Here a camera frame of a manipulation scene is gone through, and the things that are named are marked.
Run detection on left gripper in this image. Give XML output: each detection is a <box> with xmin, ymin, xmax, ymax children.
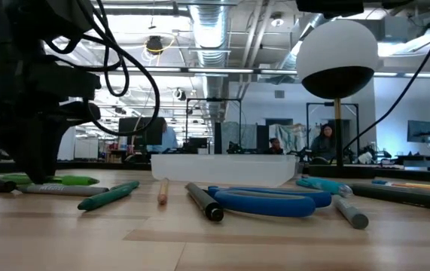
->
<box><xmin>0</xmin><ymin>88</ymin><xmax>102</xmax><ymax>185</ymax></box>

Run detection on light green pen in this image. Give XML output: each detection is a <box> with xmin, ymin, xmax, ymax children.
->
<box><xmin>0</xmin><ymin>173</ymin><xmax>101</xmax><ymax>187</ymax></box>

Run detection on grey marker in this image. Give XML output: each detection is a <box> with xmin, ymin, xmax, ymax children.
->
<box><xmin>16</xmin><ymin>183</ymin><xmax>110</xmax><ymax>197</ymax></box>
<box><xmin>331</xmin><ymin>194</ymin><xmax>370</xmax><ymax>230</ymax></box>

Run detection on green crayon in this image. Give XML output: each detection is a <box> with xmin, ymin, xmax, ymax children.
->
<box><xmin>77</xmin><ymin>185</ymin><xmax>135</xmax><ymax>212</ymax></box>

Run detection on dark green pen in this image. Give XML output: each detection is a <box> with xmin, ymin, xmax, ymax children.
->
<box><xmin>109</xmin><ymin>180</ymin><xmax>141</xmax><ymax>191</ymax></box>

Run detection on yellow wooden pencil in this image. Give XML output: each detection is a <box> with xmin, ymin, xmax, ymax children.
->
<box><xmin>157</xmin><ymin>177</ymin><xmax>170</xmax><ymax>206</ymax></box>

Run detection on thick black marker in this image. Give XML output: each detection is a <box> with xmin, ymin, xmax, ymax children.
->
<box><xmin>185</xmin><ymin>182</ymin><xmax>225</xmax><ymax>222</ymax></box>

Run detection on blue-handled scissors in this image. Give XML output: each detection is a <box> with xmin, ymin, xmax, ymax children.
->
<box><xmin>207</xmin><ymin>185</ymin><xmax>332</xmax><ymax>218</ymax></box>

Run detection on teal pen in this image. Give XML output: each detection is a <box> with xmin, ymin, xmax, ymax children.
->
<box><xmin>295</xmin><ymin>176</ymin><xmax>354</xmax><ymax>199</ymax></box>

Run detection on orange pencil blue cap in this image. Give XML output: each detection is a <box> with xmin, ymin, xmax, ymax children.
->
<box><xmin>371</xmin><ymin>179</ymin><xmax>430</xmax><ymax>193</ymax></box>

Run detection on long black marker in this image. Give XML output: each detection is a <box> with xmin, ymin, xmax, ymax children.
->
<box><xmin>349</xmin><ymin>182</ymin><xmax>430</xmax><ymax>214</ymax></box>

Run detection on translucent plastic supply box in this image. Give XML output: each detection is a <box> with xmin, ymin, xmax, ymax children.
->
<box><xmin>150</xmin><ymin>153</ymin><xmax>299</xmax><ymax>188</ymax></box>

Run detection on white cabinet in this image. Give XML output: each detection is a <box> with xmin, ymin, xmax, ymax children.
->
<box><xmin>74</xmin><ymin>138</ymin><xmax>99</xmax><ymax>160</ymax></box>

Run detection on black computer monitor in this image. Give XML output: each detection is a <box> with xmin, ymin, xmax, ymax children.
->
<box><xmin>118</xmin><ymin>116</ymin><xmax>166</xmax><ymax>147</ymax></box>

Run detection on person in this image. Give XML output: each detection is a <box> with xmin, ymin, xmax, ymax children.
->
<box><xmin>310</xmin><ymin>123</ymin><xmax>338</xmax><ymax>161</ymax></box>
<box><xmin>150</xmin><ymin>120</ymin><xmax>179</xmax><ymax>154</ymax></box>
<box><xmin>263</xmin><ymin>137</ymin><xmax>284</xmax><ymax>155</ymax></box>

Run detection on patterned cloth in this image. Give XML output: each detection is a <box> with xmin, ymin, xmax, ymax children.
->
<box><xmin>269</xmin><ymin>123</ymin><xmax>321</xmax><ymax>154</ymax></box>

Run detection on white globe table lamp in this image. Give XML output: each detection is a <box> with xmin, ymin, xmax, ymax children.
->
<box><xmin>295</xmin><ymin>19</ymin><xmax>380</xmax><ymax>180</ymax></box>

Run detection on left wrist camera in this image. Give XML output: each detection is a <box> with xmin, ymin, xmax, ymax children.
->
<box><xmin>29</xmin><ymin>63</ymin><xmax>102</xmax><ymax>101</ymax></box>

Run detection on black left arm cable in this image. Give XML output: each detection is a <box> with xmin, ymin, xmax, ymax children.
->
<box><xmin>44</xmin><ymin>0</ymin><xmax>162</xmax><ymax>137</ymax></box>

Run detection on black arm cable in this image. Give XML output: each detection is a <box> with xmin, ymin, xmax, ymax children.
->
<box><xmin>343</xmin><ymin>0</ymin><xmax>430</xmax><ymax>151</ymax></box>
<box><xmin>44</xmin><ymin>0</ymin><xmax>162</xmax><ymax>137</ymax></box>

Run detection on black ceiling camera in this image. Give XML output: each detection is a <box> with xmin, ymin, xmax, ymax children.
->
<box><xmin>145</xmin><ymin>35</ymin><xmax>165</xmax><ymax>56</ymax></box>

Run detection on black metal rig frame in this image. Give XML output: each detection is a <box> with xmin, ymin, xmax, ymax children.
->
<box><xmin>306</xmin><ymin>102</ymin><xmax>361</xmax><ymax>163</ymax></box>
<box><xmin>185</xmin><ymin>97</ymin><xmax>242</xmax><ymax>154</ymax></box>

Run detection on silver ventilation duct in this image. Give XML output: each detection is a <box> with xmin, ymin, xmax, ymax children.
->
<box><xmin>188</xmin><ymin>0</ymin><xmax>234</xmax><ymax>121</ymax></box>

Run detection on wall-mounted monitor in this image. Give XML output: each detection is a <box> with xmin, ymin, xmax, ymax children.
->
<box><xmin>407</xmin><ymin>120</ymin><xmax>430</xmax><ymax>144</ymax></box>

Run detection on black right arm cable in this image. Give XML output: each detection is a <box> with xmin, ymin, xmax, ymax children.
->
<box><xmin>343</xmin><ymin>0</ymin><xmax>430</xmax><ymax>151</ymax></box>

